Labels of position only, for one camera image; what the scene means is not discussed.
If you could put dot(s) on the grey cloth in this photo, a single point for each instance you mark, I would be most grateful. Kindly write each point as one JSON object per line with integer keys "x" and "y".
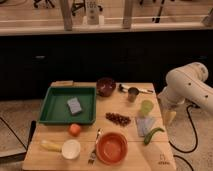
{"x": 144, "y": 125}

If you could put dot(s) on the blue-grey sponge in tray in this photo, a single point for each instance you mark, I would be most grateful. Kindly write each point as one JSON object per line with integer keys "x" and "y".
{"x": 74, "y": 106}

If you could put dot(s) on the light green cup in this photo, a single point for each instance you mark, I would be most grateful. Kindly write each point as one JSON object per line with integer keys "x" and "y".
{"x": 146, "y": 107}

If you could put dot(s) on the yellow corn cob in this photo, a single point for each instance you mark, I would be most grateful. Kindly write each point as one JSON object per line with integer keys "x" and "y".
{"x": 50, "y": 146}

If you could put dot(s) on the dark maroon bowl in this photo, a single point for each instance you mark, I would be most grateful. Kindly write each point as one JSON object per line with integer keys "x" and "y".
{"x": 105, "y": 86}

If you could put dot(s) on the red bowl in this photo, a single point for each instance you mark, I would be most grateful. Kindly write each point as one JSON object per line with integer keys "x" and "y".
{"x": 111, "y": 148}

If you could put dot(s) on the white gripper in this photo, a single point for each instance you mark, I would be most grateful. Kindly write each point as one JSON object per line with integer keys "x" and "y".
{"x": 169, "y": 100}

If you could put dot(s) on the black-handled utensil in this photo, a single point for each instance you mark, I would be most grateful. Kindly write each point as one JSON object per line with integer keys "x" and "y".
{"x": 125, "y": 88}

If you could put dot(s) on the green cucumber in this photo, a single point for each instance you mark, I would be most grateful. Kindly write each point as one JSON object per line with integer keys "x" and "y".
{"x": 148, "y": 137}

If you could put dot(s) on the metal fork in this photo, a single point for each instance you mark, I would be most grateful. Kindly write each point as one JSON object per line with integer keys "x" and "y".
{"x": 92, "y": 156}

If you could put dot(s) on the orange fruit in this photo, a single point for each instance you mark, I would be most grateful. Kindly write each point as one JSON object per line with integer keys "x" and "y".
{"x": 75, "y": 129}

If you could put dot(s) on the bunch of dark grapes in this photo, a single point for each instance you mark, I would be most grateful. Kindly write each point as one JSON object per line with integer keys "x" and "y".
{"x": 118, "y": 119}

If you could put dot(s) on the metal cup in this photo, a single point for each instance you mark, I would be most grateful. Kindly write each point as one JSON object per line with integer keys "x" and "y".
{"x": 132, "y": 93}

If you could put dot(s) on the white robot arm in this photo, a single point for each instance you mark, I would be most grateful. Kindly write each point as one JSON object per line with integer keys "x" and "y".
{"x": 186, "y": 82}

